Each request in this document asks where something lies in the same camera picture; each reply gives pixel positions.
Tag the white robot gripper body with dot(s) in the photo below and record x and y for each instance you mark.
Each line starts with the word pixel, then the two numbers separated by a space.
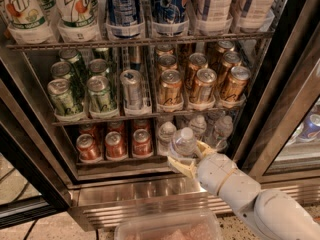
pixel 213 171

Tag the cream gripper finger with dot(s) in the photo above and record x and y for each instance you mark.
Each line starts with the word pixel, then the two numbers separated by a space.
pixel 203 149
pixel 186 167

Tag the clear water bottle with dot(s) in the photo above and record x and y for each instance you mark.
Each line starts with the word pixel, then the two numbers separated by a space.
pixel 198 125
pixel 183 144
pixel 221 132

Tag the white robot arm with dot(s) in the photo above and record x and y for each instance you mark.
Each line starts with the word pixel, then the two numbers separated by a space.
pixel 271 214

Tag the blue bottle right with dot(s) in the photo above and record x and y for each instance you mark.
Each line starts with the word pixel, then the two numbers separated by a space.
pixel 169 16

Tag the blue bottle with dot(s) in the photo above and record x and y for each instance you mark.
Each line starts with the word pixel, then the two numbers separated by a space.
pixel 169 16
pixel 124 17

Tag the fridge glass door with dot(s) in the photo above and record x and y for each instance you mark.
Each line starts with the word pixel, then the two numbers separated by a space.
pixel 21 151

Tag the blue bottle left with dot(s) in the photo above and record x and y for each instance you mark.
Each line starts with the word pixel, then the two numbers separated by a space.
pixel 124 17

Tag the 7up bottle right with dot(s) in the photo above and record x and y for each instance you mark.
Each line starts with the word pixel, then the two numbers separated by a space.
pixel 78 20

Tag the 7up bottle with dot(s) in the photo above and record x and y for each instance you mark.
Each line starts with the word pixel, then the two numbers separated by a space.
pixel 78 20
pixel 27 21

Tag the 7up bottle left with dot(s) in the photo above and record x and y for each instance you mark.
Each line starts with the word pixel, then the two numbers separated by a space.
pixel 27 21

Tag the red soda can front right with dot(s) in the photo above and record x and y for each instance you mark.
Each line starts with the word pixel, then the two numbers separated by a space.
pixel 142 145

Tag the red soda can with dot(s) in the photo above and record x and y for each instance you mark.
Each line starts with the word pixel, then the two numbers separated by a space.
pixel 88 150
pixel 142 145
pixel 115 146

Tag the clear plastic container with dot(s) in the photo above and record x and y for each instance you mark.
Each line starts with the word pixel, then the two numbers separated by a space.
pixel 198 224

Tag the gold can front middle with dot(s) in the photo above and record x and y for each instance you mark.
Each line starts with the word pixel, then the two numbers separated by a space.
pixel 203 86

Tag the gold can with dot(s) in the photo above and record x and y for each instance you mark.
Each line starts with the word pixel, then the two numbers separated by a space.
pixel 203 86
pixel 235 83
pixel 170 85

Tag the gold can front right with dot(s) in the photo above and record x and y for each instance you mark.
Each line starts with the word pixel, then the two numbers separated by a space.
pixel 235 83

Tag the gold can front left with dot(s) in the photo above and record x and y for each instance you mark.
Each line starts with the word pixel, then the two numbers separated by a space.
pixel 170 85

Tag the red soda can front middle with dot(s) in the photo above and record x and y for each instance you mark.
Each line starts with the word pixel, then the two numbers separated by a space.
pixel 115 146

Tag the gold can second row middle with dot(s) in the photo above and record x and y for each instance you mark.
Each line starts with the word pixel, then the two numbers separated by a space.
pixel 196 61

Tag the gold can second row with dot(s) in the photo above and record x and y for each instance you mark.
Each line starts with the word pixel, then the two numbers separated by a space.
pixel 196 61
pixel 229 59
pixel 167 62

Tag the gold can second row right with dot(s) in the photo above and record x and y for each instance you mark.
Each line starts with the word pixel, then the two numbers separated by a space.
pixel 229 59

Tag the gold can second row left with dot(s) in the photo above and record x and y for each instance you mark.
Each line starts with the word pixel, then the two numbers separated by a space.
pixel 167 62

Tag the red soda can front left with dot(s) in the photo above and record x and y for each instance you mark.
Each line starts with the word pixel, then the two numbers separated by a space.
pixel 88 150

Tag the blue can behind glass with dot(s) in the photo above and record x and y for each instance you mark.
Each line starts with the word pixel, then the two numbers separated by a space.
pixel 311 127

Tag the silver tall can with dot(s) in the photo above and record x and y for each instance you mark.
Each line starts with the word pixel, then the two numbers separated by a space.
pixel 132 88

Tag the green can front right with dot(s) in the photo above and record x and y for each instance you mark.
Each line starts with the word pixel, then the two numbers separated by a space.
pixel 100 94

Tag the green can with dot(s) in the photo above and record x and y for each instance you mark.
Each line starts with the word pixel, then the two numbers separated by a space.
pixel 62 97
pixel 100 94

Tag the green can second row right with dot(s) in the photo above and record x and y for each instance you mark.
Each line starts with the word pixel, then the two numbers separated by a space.
pixel 99 67

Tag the green can second row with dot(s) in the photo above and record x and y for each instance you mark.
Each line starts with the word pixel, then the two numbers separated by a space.
pixel 63 70
pixel 99 67

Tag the green can front left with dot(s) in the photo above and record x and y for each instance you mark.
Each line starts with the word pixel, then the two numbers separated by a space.
pixel 62 97

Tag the white carton right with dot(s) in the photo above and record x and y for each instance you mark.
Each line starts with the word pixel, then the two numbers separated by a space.
pixel 252 13

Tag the green can second row left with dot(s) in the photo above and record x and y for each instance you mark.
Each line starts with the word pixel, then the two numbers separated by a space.
pixel 63 70

